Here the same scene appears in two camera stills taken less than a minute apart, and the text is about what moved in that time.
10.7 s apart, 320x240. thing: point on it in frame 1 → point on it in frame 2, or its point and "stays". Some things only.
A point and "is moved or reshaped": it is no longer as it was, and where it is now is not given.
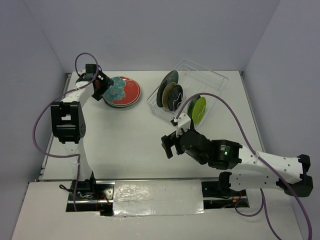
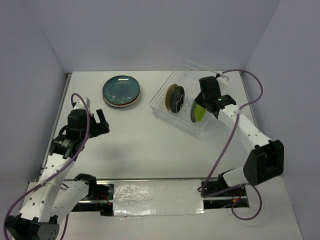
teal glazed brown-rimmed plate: x=171 y=76 → x=121 y=90
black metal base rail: x=98 y=194 stays
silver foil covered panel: x=158 y=197 stays
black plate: x=190 y=106 is moved or reshaped
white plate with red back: x=124 y=91 → x=122 y=105
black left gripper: x=106 y=83 → x=102 y=127
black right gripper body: x=201 y=160 → x=201 y=99
